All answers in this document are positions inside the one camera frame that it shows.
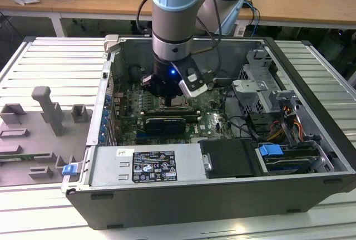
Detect metal socket cover frame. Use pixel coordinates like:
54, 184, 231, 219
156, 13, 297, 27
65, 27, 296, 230
166, 95, 192, 110

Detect black RAM slot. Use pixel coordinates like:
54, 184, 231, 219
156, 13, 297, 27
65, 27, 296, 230
143, 111, 201, 114
143, 115, 202, 119
143, 113, 202, 116
143, 109, 201, 112

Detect CPU socket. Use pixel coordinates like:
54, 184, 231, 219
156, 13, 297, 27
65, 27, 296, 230
158, 95, 195, 112

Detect black cylindrical component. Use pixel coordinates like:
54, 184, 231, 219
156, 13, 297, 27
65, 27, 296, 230
128, 66, 144, 82

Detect black graphics card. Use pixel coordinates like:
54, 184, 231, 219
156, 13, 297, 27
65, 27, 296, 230
144, 116, 186, 136

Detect green motherboard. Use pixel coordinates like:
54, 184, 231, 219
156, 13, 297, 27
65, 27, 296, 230
110, 78, 240, 145

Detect grey plastic case latch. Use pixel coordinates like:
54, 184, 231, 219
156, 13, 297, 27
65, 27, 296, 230
102, 33, 121, 55

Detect grey metal drive cage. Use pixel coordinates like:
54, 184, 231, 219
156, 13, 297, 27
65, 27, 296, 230
230, 48, 280, 114

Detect black plastic shroud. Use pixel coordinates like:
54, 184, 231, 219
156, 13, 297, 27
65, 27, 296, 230
200, 138, 261, 179

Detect silver power supply with label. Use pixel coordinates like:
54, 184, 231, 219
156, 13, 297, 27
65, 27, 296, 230
88, 143, 209, 188

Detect wooden desk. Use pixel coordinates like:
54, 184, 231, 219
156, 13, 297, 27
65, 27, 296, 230
52, 0, 356, 29
0, 0, 61, 37

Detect hard disk in blue carrier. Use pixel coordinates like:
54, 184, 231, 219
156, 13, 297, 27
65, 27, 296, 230
257, 144, 320, 175

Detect black grey PC case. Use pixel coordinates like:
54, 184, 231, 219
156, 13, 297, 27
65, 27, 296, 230
60, 34, 356, 231

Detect blue plastic case latch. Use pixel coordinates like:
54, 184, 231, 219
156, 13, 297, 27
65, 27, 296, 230
62, 164, 78, 177

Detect grey parts rack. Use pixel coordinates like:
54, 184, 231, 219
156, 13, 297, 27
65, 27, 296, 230
0, 85, 95, 188

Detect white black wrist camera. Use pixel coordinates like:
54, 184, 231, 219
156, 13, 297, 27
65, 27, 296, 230
170, 58, 217, 99

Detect copper coloured cable sleeve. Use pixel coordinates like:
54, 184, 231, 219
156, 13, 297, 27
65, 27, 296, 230
191, 46, 216, 56

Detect black camera cable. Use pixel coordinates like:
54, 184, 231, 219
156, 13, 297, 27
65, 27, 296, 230
137, 0, 224, 81

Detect black internal cable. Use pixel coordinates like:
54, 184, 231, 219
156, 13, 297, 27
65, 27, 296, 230
221, 86, 262, 144

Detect blue cable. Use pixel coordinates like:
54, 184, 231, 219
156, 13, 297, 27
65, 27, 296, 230
244, 0, 261, 38

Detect grey disk bay frame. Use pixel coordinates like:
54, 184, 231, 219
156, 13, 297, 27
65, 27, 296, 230
254, 89, 339, 177

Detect orange yellow power wires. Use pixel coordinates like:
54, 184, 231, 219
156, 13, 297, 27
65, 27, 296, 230
266, 105, 303, 142

